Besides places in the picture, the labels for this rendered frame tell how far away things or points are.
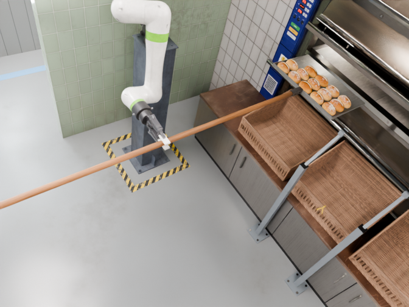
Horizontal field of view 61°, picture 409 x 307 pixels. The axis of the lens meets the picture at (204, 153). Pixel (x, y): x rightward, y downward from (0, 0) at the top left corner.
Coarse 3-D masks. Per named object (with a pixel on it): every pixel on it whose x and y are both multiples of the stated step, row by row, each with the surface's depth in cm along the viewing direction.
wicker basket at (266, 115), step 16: (256, 112) 267; (272, 112) 283; (288, 112) 279; (240, 128) 269; (256, 128) 276; (272, 128) 280; (288, 128) 281; (304, 128) 270; (320, 128) 260; (256, 144) 260; (272, 144) 268; (288, 144) 272; (304, 144) 273; (320, 144) 263; (272, 160) 251; (288, 160) 261; (304, 160) 241; (288, 176) 248
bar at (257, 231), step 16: (272, 64) 234; (304, 96) 220; (320, 112) 214; (336, 128) 208; (288, 192) 233; (272, 208) 253; (256, 224) 289; (368, 224) 190; (256, 240) 280; (352, 240) 198; (304, 288) 262
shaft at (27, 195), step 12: (276, 96) 208; (288, 96) 212; (252, 108) 197; (216, 120) 186; (228, 120) 190; (192, 132) 178; (156, 144) 168; (120, 156) 160; (132, 156) 162; (96, 168) 154; (60, 180) 146; (72, 180) 149; (24, 192) 140; (36, 192) 142; (0, 204) 135; (12, 204) 138
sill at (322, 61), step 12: (312, 48) 254; (324, 60) 247; (336, 72) 240; (348, 84) 234; (360, 96) 229; (372, 108) 225; (384, 120) 221; (396, 120) 219; (396, 132) 217; (408, 132) 214
